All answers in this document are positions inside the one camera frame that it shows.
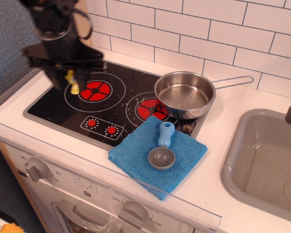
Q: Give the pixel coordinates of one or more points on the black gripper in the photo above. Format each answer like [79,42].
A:
[53,56]

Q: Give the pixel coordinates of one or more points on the yellow and white toy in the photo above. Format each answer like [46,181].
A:
[70,78]

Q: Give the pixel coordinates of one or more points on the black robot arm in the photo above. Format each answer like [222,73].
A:
[44,14]

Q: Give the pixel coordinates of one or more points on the orange object at corner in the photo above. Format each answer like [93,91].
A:
[11,228]

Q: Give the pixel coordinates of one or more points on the black toy stovetop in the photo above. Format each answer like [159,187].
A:
[112,106]

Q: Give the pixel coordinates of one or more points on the blue folded cloth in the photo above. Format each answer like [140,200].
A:
[132,157]

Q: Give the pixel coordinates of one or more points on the grey left oven knob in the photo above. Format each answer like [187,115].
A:
[36,169]

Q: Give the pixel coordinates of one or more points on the grey oven knob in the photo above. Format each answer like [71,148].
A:
[133,214]
[36,169]

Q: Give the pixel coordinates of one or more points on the silver metal pan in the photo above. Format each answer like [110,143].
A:
[188,95]

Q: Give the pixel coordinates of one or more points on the white toy oven front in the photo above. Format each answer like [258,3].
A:
[67,202]

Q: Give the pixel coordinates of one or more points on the grey right oven knob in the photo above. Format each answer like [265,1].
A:
[133,214]

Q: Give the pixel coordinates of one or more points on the grey sink basin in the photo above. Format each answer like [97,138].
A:
[257,168]

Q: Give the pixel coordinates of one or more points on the blue handled grey scoop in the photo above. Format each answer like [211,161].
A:
[161,157]

